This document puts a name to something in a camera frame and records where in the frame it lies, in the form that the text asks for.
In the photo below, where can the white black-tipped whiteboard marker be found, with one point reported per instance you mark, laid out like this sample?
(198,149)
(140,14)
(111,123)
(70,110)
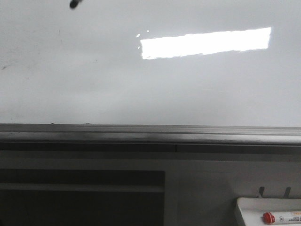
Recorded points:
(74,3)

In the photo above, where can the white whiteboard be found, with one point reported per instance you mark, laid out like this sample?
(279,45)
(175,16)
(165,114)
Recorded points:
(156,62)

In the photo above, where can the grey aluminium whiteboard ledge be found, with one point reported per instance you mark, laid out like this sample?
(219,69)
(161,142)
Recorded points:
(149,134)

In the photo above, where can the red-capped whiteboard marker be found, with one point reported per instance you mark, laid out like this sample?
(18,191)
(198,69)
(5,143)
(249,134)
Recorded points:
(278,218)

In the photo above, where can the left metal tray hook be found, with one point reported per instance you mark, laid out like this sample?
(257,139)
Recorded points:
(261,191)

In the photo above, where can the metal tray hook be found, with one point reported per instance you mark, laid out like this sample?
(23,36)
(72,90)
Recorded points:
(287,192)
(261,191)

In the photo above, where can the white marker tray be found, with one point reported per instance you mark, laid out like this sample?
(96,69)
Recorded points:
(249,211)

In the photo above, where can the right metal tray hook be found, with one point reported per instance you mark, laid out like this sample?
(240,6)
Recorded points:
(287,192)

